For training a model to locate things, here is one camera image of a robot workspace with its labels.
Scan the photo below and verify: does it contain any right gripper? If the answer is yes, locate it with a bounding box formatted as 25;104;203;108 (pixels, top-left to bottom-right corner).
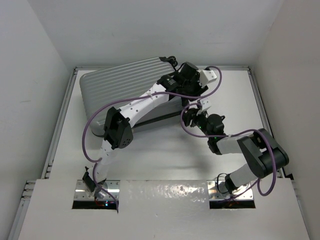
181;108;213;140

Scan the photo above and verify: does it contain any grey suitcase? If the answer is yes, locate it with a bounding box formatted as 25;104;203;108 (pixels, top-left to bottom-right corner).
79;56;182;137

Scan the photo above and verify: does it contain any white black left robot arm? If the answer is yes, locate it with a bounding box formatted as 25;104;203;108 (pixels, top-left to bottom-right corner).
79;56;217;193

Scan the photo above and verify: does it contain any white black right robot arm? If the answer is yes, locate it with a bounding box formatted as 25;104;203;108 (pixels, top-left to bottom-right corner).
180;104;289;197

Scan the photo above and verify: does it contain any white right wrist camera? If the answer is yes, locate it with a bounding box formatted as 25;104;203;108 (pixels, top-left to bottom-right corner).
197;98;212;115

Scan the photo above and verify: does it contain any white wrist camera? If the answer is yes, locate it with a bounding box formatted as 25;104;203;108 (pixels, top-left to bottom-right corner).
197;98;212;115
199;69;218;88

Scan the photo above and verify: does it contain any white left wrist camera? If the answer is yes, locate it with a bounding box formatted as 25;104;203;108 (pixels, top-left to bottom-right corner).
199;69;218;88

